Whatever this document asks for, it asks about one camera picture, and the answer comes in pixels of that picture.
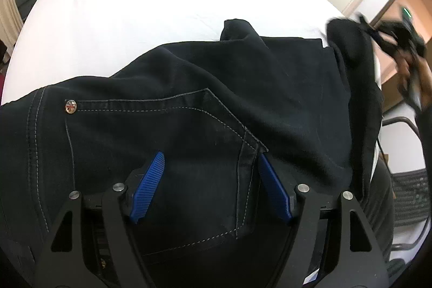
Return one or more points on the beige curtain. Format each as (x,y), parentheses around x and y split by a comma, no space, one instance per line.
(11,24)

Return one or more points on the right forearm grey sleeve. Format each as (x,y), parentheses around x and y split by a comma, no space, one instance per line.
(424,125)

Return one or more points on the black denim pants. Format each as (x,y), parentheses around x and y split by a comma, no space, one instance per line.
(212,108)

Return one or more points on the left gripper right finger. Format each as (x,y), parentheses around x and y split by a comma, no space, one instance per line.
(277,194)

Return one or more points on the black mesh chair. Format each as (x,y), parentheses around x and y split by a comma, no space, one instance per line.
(401,151)

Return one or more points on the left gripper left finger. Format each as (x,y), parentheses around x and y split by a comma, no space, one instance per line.
(143,185)

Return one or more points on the right hand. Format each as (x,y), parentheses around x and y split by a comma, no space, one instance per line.
(407,64)

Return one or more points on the wooden door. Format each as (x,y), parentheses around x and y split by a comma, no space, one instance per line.
(410,94)

